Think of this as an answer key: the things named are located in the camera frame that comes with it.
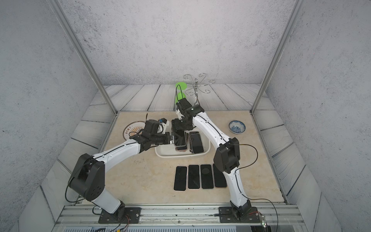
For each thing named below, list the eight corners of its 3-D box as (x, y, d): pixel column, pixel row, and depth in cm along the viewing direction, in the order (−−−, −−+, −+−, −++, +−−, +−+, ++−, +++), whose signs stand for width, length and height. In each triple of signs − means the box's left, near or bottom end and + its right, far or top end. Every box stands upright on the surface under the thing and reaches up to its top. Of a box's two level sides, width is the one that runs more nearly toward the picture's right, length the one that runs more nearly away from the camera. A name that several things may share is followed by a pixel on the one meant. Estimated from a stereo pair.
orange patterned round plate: (121, 140, 106) (119, 137, 103) (128, 124, 116) (126, 120, 113) (140, 140, 106) (139, 137, 102) (145, 124, 116) (144, 120, 113)
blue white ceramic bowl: (230, 134, 107) (231, 130, 104) (228, 124, 114) (229, 120, 111) (245, 134, 107) (247, 130, 104) (242, 124, 114) (243, 120, 111)
